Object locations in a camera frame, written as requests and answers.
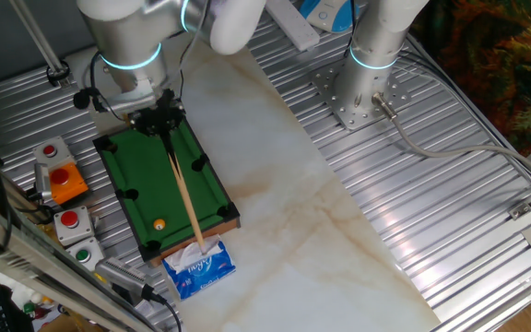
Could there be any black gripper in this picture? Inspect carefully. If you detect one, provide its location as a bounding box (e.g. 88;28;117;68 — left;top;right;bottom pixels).
129;89;187;138

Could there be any wooden pool cue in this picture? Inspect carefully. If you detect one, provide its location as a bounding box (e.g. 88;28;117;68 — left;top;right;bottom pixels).
160;131;208;256

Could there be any green mini pool table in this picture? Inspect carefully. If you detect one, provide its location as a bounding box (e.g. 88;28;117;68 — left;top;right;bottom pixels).
92;117;242;268

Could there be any black pole clamp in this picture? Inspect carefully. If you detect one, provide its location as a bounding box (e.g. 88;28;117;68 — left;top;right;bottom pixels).
46;59;72;88

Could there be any grey box small red button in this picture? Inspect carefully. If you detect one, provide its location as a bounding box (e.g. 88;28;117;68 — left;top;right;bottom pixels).
32;136;77;168

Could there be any orange box red button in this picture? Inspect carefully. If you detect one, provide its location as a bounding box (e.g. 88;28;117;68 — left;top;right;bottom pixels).
46;161;90;206

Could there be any grey box large red button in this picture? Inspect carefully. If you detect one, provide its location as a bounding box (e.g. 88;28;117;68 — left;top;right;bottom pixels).
53;205;96;247

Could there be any metal tripod pole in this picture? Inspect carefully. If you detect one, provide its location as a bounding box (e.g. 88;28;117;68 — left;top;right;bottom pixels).
9;0;71;89

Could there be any grey box green button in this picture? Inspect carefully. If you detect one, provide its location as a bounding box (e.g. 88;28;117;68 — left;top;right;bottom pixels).
65;236;106;272

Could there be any white power strip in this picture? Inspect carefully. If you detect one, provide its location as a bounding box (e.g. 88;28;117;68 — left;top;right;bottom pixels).
265;0;321;52

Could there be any blue tissue pack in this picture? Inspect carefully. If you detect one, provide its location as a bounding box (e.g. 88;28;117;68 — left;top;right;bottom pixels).
161;234;238;301

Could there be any colourful patterned cloth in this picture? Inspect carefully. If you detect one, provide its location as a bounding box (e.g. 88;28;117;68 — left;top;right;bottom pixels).
410;0;531;158

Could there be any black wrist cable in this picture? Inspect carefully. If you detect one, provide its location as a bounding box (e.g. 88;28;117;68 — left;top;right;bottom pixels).
176;0;212;101

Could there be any small silver camera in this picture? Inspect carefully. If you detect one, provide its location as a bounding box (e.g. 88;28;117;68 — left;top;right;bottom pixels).
33;161;53;202

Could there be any ribbed silver camera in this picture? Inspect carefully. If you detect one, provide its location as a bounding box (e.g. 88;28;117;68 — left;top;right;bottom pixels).
94;256;156;301

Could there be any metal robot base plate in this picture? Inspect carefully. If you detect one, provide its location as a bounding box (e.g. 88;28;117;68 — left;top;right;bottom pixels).
311;59;412;131

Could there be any aluminium frame bar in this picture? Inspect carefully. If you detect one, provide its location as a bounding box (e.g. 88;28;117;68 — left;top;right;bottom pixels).
0;193;156;332

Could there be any black camera cable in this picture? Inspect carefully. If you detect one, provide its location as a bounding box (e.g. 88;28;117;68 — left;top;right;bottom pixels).
152;292;183;332

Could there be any black base cable bundle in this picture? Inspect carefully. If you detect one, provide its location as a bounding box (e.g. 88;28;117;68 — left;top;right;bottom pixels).
346;0;360;54

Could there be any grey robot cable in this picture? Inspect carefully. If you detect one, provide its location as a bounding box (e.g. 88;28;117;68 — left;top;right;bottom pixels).
371;91;531;185

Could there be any small metal bracket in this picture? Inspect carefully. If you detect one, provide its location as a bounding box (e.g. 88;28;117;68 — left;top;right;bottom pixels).
508;200;531;220

